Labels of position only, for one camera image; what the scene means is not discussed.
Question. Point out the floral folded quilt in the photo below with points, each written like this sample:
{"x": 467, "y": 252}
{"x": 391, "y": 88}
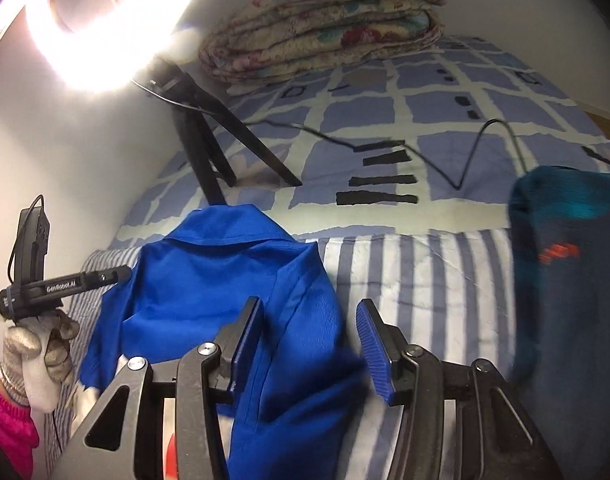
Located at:
{"x": 310, "y": 35}

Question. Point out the blue white striped quilt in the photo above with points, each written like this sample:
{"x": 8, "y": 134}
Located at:
{"x": 425, "y": 280}

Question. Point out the blue checked bedsheet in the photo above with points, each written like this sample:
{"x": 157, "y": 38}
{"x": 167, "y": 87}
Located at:
{"x": 435, "y": 110}

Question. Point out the blue jacket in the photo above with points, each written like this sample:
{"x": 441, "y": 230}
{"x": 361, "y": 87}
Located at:
{"x": 210, "y": 270}

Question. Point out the black tripod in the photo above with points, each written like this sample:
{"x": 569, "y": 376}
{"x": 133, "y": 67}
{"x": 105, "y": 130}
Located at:
{"x": 205, "y": 160}

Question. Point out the person's left hand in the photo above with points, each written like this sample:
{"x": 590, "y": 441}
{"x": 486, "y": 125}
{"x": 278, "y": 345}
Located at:
{"x": 35, "y": 360}

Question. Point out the person's left forearm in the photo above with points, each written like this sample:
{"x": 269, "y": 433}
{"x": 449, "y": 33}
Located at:
{"x": 10, "y": 420}

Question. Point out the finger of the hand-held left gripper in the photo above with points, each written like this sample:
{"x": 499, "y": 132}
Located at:
{"x": 110, "y": 276}

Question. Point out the cream garment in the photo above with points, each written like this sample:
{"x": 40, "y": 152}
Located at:
{"x": 85, "y": 405}

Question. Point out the dark teal sweater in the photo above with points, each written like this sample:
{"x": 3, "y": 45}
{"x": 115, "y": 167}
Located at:
{"x": 575, "y": 335}

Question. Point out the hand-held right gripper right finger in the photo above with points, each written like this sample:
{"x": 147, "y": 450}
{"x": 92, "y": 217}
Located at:
{"x": 372, "y": 350}

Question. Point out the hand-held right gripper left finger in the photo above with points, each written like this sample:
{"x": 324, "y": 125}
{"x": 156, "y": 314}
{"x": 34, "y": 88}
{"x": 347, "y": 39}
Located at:
{"x": 247, "y": 340}

